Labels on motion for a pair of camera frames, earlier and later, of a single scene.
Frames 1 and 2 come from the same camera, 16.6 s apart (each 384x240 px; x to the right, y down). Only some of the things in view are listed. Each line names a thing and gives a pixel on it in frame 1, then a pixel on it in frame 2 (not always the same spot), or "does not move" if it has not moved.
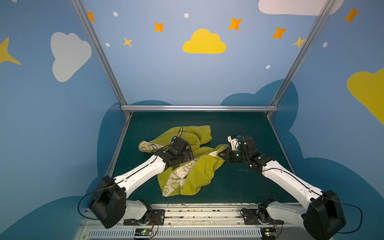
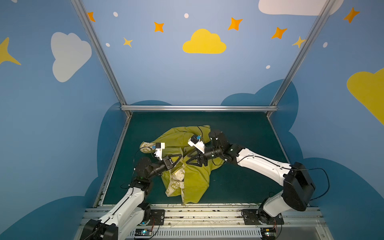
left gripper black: (186, 148) to (168, 162)
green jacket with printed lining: (189, 170) does not move
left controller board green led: (143, 233) does not move
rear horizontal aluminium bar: (199, 108) does not move
